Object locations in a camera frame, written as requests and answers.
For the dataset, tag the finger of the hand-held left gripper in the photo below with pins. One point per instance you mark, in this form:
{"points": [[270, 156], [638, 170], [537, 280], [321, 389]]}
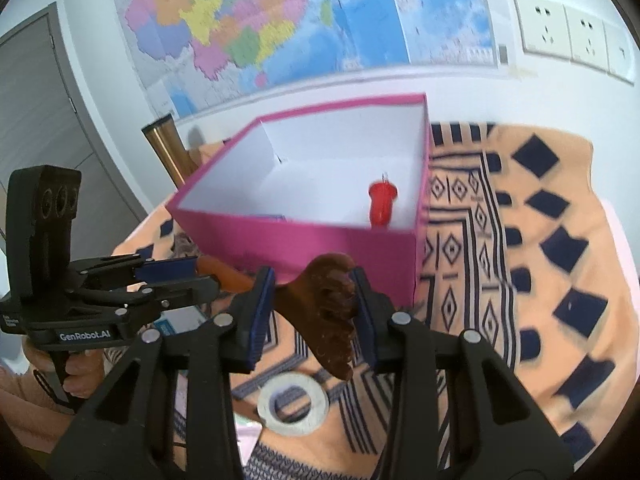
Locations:
{"points": [[165, 267], [190, 290]]}

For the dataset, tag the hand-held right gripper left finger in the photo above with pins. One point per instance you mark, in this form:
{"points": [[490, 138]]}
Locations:
{"points": [[260, 320]]}

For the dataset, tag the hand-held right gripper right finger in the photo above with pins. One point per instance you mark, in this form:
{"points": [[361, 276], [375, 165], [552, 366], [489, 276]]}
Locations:
{"points": [[365, 320]]}

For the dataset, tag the brown wooden comb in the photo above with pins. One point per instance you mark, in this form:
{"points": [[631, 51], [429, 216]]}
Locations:
{"points": [[325, 310]]}

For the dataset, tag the pink cardboard box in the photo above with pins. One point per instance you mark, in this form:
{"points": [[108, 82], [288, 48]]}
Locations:
{"points": [[310, 245]]}

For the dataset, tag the small red plastic bottle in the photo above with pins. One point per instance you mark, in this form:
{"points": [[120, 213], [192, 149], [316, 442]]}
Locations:
{"points": [[382, 200]]}

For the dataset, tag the person's left forearm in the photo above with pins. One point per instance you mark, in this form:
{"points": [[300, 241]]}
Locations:
{"points": [[25, 410]]}

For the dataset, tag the person's left hand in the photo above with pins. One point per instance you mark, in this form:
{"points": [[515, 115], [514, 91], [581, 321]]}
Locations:
{"points": [[87, 370]]}

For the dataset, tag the gold metal tumbler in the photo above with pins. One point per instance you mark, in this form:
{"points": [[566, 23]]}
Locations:
{"points": [[170, 155]]}

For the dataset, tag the grey door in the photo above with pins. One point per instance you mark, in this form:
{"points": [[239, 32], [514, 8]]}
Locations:
{"points": [[45, 110]]}

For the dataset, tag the orange patterned blanket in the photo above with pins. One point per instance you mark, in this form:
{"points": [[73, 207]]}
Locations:
{"points": [[525, 410]]}

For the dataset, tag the colourful wall map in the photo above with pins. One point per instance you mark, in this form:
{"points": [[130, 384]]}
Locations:
{"points": [[300, 20]]}

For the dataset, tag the white wall socket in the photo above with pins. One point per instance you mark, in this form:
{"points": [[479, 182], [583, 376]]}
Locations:
{"points": [[619, 52], [542, 25], [586, 35]]}

